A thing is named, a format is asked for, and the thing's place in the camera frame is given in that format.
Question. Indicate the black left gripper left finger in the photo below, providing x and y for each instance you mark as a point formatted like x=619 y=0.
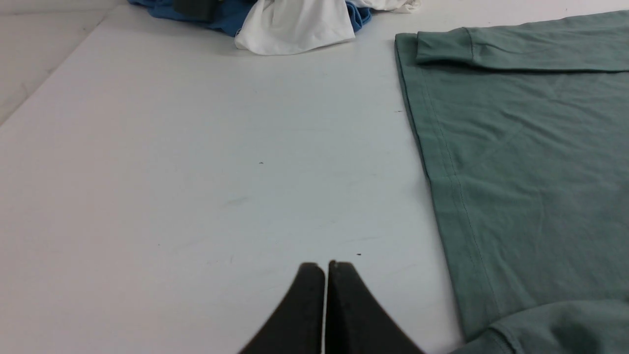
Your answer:
x=295 y=326

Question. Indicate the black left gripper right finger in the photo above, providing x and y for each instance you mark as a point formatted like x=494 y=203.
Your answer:
x=355 y=322

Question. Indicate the green long-sleeve top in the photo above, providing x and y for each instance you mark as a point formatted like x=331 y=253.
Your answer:
x=524 y=135

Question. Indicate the white crumpled garment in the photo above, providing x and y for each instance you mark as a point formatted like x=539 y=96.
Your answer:
x=289 y=27

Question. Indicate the blue crumpled garment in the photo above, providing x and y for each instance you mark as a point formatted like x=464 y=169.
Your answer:
x=228 y=19

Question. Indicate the dark green crumpled garment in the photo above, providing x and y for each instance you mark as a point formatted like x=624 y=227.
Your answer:
x=200 y=10

